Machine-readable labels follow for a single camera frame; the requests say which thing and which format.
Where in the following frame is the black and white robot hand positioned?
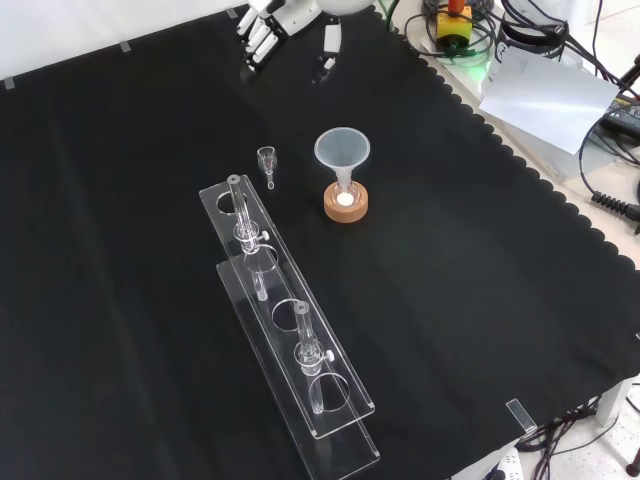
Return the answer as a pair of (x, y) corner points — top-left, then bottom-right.
(236, 0), (346, 84)

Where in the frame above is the clear plastic funnel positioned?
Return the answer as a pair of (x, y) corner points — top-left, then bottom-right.
(313, 128), (372, 195)

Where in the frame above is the small glass weighing funnel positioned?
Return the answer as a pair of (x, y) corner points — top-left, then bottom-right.
(256, 146), (278, 191)

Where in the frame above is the round-bottom glass flask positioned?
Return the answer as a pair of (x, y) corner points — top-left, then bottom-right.
(331, 172), (359, 209)

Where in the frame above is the black round device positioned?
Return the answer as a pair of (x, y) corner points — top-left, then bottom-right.
(497, 18), (569, 65)

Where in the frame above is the clear acrylic funnel stand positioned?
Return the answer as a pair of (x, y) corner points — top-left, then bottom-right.
(198, 173), (381, 480)

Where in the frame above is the yellow stop button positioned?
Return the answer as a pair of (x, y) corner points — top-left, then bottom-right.
(435, 0), (474, 54)

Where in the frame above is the black cloth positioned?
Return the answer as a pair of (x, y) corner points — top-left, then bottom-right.
(0, 0), (640, 480)

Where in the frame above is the pale board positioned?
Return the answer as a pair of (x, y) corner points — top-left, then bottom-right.
(478, 49), (619, 154)

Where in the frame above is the black power adapter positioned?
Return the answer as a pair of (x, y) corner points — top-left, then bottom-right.
(599, 93), (640, 137)

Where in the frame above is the clear plastic cloth clamp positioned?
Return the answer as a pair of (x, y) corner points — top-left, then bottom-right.
(505, 398), (537, 434)

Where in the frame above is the white power strip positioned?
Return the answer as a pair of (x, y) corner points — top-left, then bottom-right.
(480, 446), (526, 480)

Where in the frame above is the white table leg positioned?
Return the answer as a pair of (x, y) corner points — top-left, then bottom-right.
(596, 378), (635, 428)

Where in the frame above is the cork ring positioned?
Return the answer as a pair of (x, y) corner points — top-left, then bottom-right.
(323, 183), (370, 225)

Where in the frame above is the black coiled cable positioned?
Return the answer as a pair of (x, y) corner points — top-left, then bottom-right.
(577, 115), (640, 224)

